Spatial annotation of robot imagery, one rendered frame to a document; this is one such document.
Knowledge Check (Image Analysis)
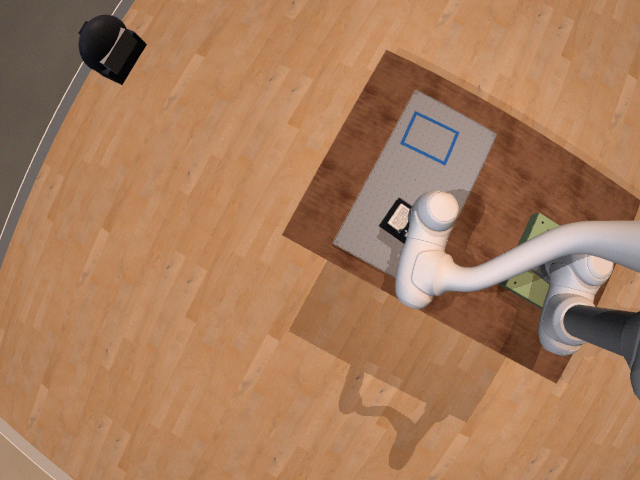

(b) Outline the blue tape outline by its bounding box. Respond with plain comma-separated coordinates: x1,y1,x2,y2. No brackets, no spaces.
400,111,459,166

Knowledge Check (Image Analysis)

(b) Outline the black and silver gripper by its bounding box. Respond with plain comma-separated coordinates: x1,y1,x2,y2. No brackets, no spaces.
397,220,409,241

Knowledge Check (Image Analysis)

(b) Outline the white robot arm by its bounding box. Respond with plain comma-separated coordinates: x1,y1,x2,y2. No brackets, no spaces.
395,190,640,400

